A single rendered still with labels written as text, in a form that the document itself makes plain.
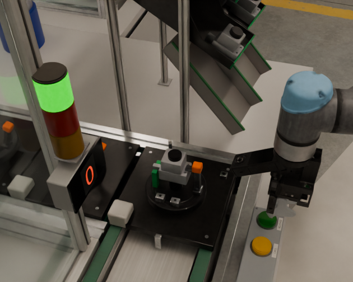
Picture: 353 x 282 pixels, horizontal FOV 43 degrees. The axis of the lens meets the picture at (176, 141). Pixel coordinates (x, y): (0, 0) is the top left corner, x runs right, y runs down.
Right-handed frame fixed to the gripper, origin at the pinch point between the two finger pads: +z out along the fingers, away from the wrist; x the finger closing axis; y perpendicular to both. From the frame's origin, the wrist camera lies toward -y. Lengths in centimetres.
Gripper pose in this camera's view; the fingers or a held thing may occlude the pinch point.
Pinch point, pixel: (268, 211)
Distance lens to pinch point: 100.4
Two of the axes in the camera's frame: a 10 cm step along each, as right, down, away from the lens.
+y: 9.5, 2.0, -2.3
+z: 0.2, 7.1, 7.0
